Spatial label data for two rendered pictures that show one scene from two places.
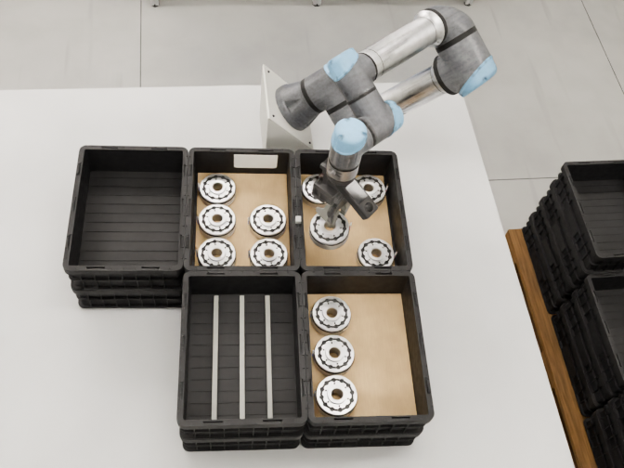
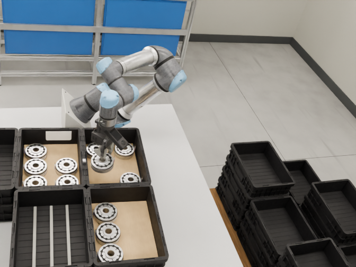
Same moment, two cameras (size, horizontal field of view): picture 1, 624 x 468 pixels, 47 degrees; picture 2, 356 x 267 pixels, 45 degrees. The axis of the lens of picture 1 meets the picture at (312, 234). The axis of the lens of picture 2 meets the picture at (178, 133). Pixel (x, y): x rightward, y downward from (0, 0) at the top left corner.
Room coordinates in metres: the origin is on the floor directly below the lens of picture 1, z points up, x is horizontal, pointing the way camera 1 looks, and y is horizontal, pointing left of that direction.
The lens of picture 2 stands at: (-0.39, -0.10, 2.40)
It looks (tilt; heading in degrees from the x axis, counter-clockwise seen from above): 40 degrees down; 350
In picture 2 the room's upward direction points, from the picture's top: 14 degrees clockwise
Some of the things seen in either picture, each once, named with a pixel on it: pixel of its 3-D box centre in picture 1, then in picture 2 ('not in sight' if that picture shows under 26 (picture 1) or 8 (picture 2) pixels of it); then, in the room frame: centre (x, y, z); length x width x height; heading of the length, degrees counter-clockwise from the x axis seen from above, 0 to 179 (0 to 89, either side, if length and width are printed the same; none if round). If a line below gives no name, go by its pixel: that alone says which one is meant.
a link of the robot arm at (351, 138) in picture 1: (348, 143); (109, 104); (1.05, -0.04, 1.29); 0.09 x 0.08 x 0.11; 141
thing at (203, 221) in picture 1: (216, 219); (35, 166); (1.06, 0.27, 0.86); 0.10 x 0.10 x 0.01
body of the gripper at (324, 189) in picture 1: (335, 183); (104, 132); (1.05, -0.04, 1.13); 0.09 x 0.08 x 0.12; 60
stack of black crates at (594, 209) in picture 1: (591, 240); (251, 185); (1.58, -1.03, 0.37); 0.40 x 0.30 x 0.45; 16
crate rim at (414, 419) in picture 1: (364, 344); (125, 222); (0.74, -0.18, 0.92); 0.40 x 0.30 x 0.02; 12
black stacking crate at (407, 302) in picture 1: (360, 351); (124, 229); (0.74, -0.18, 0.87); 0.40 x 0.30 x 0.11; 12
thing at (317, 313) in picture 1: (331, 313); (105, 211); (0.84, -0.09, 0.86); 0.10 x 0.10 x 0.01
